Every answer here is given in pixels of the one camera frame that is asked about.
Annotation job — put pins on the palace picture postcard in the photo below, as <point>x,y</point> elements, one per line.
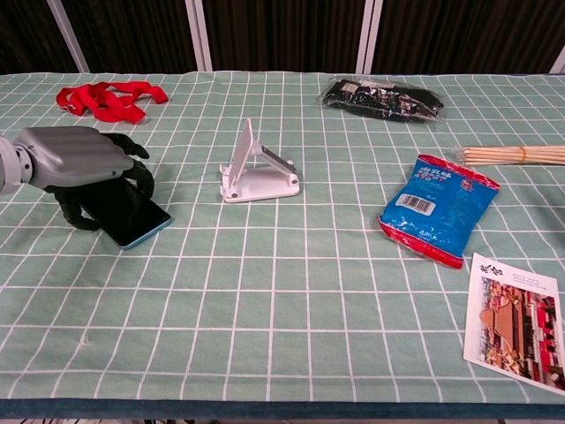
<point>516,327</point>

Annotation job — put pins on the bundle of wooden sticks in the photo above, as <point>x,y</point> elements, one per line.
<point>507,155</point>

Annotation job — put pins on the green checked tablecloth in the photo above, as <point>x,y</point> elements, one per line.
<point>282,309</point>

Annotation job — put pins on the black smartphone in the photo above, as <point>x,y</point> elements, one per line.
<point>132,216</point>

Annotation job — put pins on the blue snack bag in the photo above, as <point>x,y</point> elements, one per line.
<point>437,212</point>

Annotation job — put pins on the white frame post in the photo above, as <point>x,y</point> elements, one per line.
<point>559,64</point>
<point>68,35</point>
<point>201,35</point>
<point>368,35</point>

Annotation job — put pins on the black gloves in plastic bag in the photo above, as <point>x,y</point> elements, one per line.
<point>379,101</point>

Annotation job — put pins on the white folding phone stand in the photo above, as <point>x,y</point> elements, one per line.
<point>260,183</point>

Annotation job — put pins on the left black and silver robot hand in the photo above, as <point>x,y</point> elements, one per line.
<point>75,152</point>

